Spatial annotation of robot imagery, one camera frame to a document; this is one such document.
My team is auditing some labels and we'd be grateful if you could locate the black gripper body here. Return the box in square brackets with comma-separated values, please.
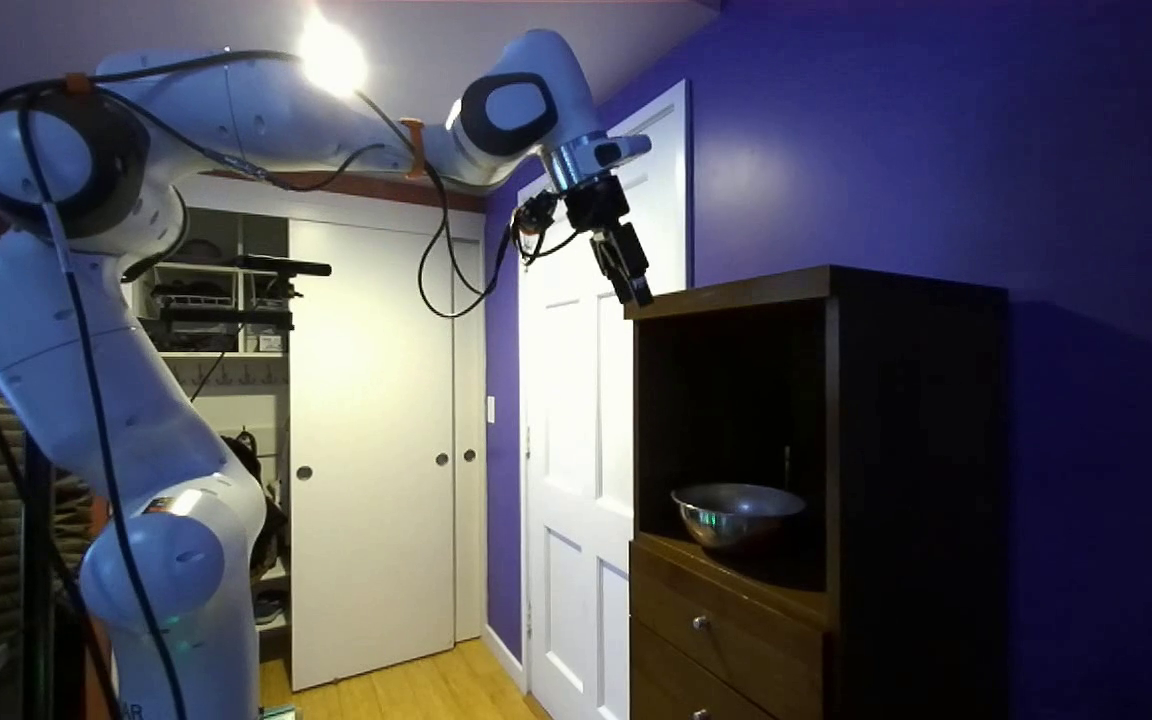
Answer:
[565, 173, 649, 272]

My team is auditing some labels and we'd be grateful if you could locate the silver metal bowl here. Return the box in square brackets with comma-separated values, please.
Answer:
[668, 479, 813, 551]

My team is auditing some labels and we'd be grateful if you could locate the white panelled room door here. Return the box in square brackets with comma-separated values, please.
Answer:
[517, 79, 695, 720]

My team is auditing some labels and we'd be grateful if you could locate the narrow white closet door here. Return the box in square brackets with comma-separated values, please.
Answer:
[448, 236, 491, 643]

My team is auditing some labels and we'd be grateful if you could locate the bright ceiling lamp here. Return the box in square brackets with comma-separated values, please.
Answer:
[291, 6, 375, 102]

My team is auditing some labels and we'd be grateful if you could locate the wide white closet door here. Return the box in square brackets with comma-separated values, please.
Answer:
[284, 215, 459, 692]

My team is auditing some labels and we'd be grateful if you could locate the dark wooden cabinet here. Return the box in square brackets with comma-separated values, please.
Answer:
[624, 258, 1018, 720]

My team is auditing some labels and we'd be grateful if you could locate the wooden cabinet drawer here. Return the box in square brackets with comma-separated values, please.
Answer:
[627, 537, 832, 720]
[627, 621, 780, 720]

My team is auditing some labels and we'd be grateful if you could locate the closet shelf with equipment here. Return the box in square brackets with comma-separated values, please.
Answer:
[133, 212, 337, 368]

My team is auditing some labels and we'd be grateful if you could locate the black backpack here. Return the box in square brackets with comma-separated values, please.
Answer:
[220, 426, 296, 579]

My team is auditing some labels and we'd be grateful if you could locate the black stand pole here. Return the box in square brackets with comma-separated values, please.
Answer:
[20, 437, 64, 720]

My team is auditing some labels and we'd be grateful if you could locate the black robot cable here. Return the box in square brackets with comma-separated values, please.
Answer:
[332, 92, 593, 322]

